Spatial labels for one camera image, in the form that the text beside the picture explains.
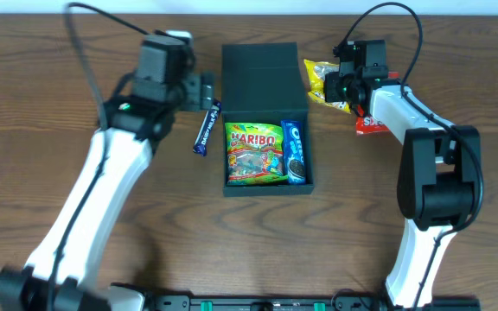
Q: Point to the blue Oreo cookie pack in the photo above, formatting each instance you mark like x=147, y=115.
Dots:
x=293, y=152

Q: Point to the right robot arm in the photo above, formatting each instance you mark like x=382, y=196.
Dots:
x=440, y=184

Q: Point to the dark green open box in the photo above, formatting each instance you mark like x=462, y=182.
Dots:
x=262, y=83

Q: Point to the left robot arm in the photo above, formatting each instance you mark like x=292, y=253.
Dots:
x=61, y=273

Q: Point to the red Hacks candy bag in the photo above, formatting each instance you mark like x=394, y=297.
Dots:
x=372, y=123

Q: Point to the green Haribo gummy bag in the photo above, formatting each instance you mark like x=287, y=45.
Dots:
x=255, y=154

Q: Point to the black mounting rail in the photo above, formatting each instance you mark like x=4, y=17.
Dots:
x=343, y=300

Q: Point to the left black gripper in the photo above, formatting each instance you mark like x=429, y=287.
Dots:
x=207, y=91

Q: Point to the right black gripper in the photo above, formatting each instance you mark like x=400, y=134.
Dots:
x=333, y=86

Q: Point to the yellow Hacks candy bag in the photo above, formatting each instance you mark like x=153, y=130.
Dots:
x=317, y=71

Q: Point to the purple Dairy Milk bar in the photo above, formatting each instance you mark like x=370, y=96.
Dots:
x=210, y=119

